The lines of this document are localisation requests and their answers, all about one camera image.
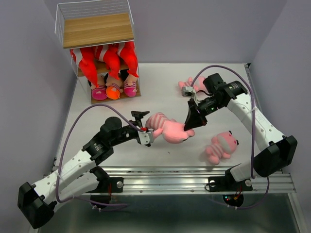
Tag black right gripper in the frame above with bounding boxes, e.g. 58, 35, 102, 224
183, 96, 225, 131

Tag boy doll magenta striped shirt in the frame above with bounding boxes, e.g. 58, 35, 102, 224
120, 69, 138, 97

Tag large pink striped pig plush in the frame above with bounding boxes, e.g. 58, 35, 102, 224
145, 112, 195, 144

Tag pink pig plush top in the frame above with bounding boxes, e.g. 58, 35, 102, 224
178, 76, 207, 92

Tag boy doll orange pants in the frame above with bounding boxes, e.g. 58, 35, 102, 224
105, 74, 123, 100

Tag pink pig plush bottom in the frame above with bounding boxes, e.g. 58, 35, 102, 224
205, 131, 240, 165

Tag boy doll magenta pants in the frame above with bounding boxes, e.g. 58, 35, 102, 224
88, 74, 107, 100

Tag red whale plush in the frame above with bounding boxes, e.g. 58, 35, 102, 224
114, 41, 139, 78

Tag red shark plush mouth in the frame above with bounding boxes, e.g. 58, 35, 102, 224
92, 44, 120, 79

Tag red plush corner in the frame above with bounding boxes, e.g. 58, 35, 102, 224
70, 47, 99, 87

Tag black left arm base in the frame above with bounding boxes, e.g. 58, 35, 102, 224
89, 166, 124, 210

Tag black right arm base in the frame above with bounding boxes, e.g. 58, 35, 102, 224
205, 168, 253, 209

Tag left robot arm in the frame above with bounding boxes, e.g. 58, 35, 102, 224
17, 111, 154, 229

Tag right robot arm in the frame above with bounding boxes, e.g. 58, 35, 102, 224
182, 73, 297, 189

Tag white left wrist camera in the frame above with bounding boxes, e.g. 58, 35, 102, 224
137, 131, 155, 147

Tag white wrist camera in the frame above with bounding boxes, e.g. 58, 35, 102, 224
181, 86, 196, 98
137, 131, 155, 147

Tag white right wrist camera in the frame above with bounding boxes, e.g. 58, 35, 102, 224
181, 86, 196, 98

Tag white wire wooden shelf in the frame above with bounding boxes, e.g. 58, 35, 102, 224
55, 0, 140, 104

